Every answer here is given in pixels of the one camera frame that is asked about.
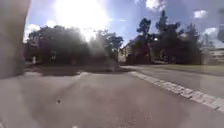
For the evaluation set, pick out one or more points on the grey asphalt road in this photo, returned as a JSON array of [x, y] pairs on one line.
[[193, 81]]

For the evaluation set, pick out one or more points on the group of leafy trees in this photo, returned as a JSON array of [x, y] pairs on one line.
[[63, 46]]

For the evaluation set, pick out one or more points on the low building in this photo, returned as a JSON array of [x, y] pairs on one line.
[[215, 55]]

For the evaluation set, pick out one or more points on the row of dark trees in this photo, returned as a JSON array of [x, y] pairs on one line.
[[170, 46]]

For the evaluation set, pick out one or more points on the grey asphalt pavement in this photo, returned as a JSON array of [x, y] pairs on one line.
[[100, 103]]

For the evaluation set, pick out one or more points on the pale building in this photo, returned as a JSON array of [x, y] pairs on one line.
[[123, 55]]

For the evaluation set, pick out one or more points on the pale cobblestone strip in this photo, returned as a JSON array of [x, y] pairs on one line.
[[186, 92]]

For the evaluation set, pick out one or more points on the tan building with dark windows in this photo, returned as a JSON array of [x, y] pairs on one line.
[[11, 40]]

